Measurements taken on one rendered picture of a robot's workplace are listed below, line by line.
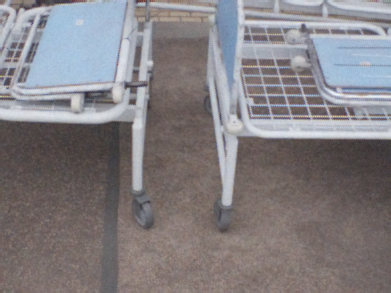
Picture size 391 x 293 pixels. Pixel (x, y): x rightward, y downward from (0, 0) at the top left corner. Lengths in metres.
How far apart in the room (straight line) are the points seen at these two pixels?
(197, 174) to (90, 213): 0.52
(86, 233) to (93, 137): 0.65
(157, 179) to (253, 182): 0.42
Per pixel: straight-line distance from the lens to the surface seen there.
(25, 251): 2.83
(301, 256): 2.85
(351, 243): 2.95
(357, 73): 2.92
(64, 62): 2.84
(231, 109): 2.60
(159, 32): 4.27
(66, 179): 3.14
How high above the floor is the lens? 1.97
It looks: 36 degrees down
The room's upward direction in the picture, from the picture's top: 4 degrees clockwise
